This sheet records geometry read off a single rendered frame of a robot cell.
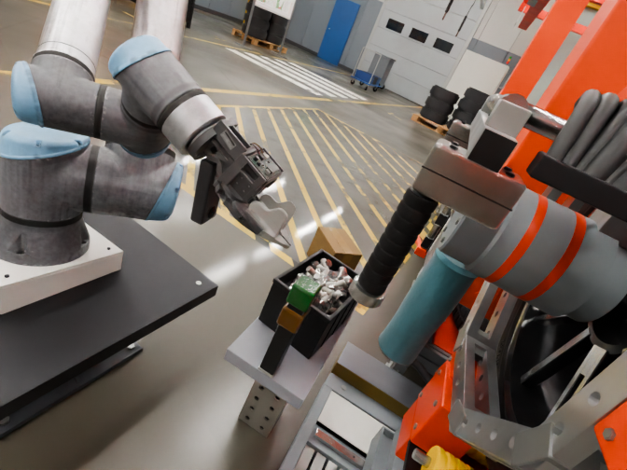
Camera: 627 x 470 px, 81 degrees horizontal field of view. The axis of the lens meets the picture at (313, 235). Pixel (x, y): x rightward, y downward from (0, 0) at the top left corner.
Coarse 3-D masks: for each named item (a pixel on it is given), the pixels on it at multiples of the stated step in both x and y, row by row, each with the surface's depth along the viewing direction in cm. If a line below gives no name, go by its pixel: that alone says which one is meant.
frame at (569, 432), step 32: (544, 192) 72; (480, 320) 71; (480, 352) 68; (480, 384) 63; (608, 384) 30; (448, 416) 56; (480, 416) 48; (576, 416) 32; (480, 448) 44; (512, 448) 38; (544, 448) 33; (576, 448) 31
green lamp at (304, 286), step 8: (304, 280) 58; (312, 280) 59; (296, 288) 57; (304, 288) 57; (312, 288) 57; (320, 288) 59; (288, 296) 58; (296, 296) 57; (304, 296) 57; (312, 296) 56; (296, 304) 58; (304, 304) 57; (312, 304) 58
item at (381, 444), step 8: (384, 432) 101; (392, 432) 100; (376, 440) 99; (384, 440) 100; (392, 440) 101; (376, 448) 95; (384, 448) 98; (368, 456) 98; (376, 456) 92; (384, 456) 96; (368, 464) 94; (376, 464) 93; (384, 464) 94
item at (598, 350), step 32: (544, 320) 68; (608, 320) 55; (512, 352) 68; (544, 352) 69; (576, 352) 56; (608, 352) 48; (512, 384) 63; (544, 384) 65; (576, 384) 51; (512, 416) 57; (544, 416) 60
